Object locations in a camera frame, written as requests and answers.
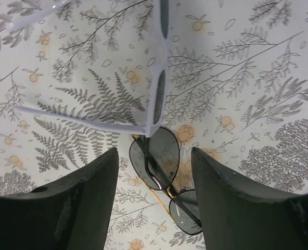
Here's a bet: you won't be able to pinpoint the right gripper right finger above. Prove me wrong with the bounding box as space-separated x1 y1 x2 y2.
191 147 308 249

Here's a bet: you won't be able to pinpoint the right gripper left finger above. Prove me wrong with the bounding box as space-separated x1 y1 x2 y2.
0 148 119 249

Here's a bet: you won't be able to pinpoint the black aviator sunglasses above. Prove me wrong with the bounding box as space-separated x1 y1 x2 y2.
129 127 202 235

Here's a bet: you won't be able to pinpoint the white frame sunglasses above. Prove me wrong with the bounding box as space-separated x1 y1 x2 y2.
14 1 170 138

